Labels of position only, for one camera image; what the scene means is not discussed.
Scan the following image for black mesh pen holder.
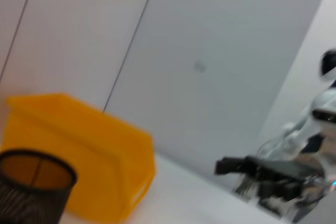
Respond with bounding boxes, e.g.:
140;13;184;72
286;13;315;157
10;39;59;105
0;150;78;224

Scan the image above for yellow plastic bin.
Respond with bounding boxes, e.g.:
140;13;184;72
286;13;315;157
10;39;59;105
0;92;158;221

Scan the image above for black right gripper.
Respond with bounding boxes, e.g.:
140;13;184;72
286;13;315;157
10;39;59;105
215;156;327;204

